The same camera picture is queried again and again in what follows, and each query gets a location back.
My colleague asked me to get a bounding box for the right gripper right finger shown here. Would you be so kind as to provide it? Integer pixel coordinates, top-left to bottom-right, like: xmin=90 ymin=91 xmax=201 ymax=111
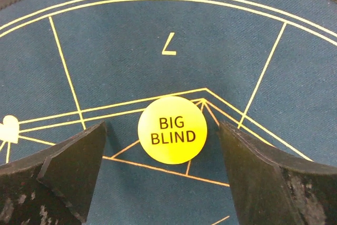
xmin=219 ymin=122 xmax=336 ymax=224

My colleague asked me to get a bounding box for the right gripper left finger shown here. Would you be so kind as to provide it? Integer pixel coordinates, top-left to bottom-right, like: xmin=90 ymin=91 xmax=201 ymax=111
xmin=1 ymin=122 xmax=106 ymax=224

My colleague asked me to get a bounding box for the yellow big blind button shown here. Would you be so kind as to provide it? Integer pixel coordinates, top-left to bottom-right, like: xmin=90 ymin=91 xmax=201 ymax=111
xmin=137 ymin=96 xmax=207 ymax=164

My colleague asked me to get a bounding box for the round blue poker mat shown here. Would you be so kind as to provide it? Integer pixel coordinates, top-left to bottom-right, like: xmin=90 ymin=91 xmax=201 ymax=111
xmin=1 ymin=0 xmax=336 ymax=224

